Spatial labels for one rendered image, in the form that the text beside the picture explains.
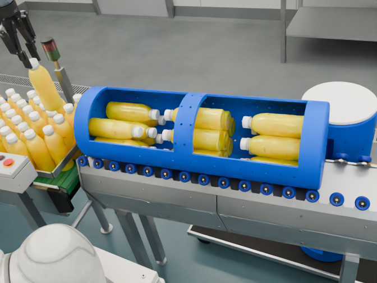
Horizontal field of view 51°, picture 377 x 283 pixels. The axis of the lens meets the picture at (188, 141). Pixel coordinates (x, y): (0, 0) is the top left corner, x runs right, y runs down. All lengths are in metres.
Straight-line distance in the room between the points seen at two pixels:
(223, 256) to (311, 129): 1.33
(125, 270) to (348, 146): 0.93
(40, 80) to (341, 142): 1.12
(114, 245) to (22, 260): 1.68
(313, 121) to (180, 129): 0.41
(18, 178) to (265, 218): 0.90
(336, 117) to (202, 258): 1.22
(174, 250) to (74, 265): 1.57
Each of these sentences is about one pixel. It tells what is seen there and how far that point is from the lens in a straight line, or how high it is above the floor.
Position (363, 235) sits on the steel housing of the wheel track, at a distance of 1.42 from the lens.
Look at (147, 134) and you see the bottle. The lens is 1.50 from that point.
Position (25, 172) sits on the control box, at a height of 1.06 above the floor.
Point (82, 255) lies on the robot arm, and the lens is 0.93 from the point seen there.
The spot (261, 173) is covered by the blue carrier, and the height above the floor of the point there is 1.07.
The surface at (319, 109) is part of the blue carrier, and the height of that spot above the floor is 1.23.
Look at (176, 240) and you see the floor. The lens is 2.48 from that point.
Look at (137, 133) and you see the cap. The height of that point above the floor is 1.12.
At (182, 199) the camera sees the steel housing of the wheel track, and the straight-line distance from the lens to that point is 1.51.
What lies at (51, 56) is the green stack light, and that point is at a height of 1.18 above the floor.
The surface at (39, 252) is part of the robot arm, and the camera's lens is 0.91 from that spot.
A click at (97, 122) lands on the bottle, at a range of 1.52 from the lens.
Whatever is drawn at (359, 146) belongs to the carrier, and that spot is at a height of 0.91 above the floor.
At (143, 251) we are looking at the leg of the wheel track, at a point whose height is 0.31.
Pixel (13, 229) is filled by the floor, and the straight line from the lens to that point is 3.00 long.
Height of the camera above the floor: 1.97
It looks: 39 degrees down
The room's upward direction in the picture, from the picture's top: 12 degrees counter-clockwise
